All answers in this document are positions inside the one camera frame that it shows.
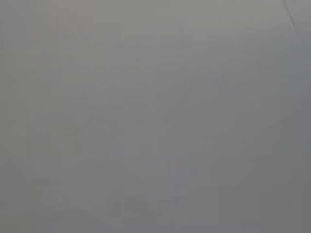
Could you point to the thin dark edge seam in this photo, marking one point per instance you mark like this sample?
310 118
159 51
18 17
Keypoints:
289 15

